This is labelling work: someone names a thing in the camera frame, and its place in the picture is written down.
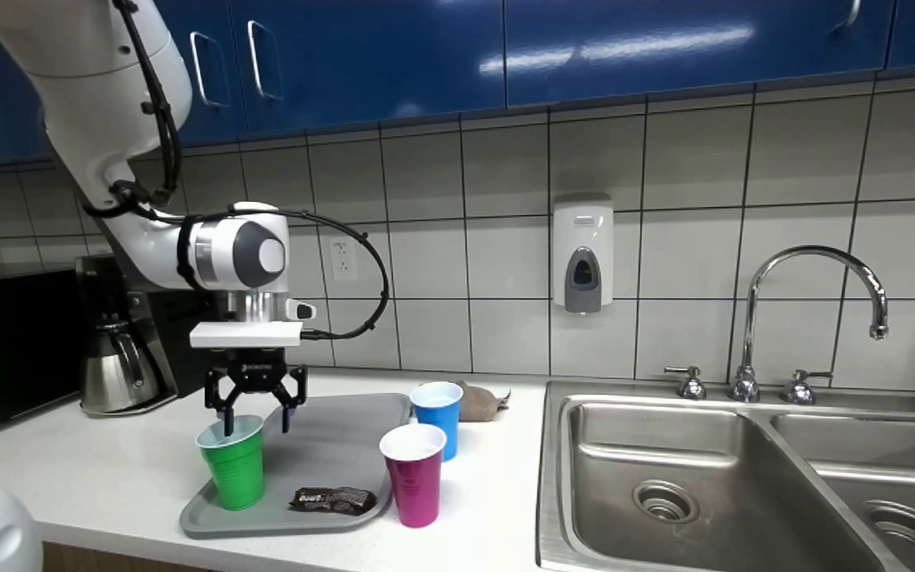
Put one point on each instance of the dark candy bar wrapper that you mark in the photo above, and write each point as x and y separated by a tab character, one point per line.
342	501

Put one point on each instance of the grey plastic tray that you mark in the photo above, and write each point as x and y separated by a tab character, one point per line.
332	442

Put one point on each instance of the blue upper cabinets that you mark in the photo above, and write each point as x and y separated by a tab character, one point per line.
270	67

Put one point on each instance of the green plastic cup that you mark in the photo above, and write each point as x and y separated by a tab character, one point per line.
236	458

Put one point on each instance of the white soap dispenser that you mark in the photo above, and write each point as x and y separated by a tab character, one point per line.
582	256

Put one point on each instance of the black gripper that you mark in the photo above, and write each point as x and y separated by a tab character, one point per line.
236	374

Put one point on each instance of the black microwave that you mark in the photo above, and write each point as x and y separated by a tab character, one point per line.
43	339

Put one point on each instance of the white wall outlet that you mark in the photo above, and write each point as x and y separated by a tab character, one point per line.
342	259

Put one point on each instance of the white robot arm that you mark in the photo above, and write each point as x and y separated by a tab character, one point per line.
113	87

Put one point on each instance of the stainless steel sink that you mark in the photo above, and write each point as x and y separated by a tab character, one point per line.
638	482

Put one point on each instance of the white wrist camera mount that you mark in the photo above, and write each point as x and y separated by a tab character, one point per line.
245	336

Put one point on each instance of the steel coffee maker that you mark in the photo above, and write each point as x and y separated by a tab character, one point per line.
138	349

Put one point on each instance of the magenta plastic cup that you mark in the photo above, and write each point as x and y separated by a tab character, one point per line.
413	466

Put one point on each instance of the blue plastic cup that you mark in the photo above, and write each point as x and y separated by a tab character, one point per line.
439	404

